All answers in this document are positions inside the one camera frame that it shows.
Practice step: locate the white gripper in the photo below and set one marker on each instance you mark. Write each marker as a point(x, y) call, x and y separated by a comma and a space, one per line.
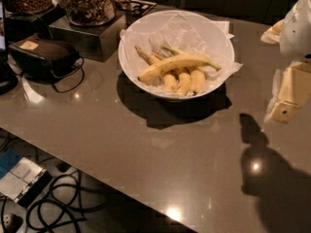
point(297, 33)

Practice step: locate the yellow banana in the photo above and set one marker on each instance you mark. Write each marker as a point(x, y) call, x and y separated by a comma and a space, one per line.
point(176, 62)
point(183, 81)
point(197, 77)
point(169, 82)

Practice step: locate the white bowl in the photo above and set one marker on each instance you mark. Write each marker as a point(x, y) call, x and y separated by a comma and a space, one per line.
point(180, 30)

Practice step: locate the white paper liner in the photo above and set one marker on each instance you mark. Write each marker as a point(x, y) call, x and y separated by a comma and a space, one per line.
point(176, 55)

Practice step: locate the glass jar of granola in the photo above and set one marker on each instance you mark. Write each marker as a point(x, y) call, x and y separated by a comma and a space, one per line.
point(89, 12)

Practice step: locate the black VR headset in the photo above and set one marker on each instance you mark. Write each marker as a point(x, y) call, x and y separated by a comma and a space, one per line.
point(44, 60)

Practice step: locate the dark left scale base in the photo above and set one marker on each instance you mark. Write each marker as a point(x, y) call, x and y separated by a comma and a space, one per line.
point(22, 25)

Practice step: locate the tablet screen edge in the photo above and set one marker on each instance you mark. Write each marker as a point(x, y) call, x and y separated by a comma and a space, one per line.
point(3, 40)

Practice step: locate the silver box on floor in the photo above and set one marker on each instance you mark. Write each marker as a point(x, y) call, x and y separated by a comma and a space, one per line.
point(22, 180)

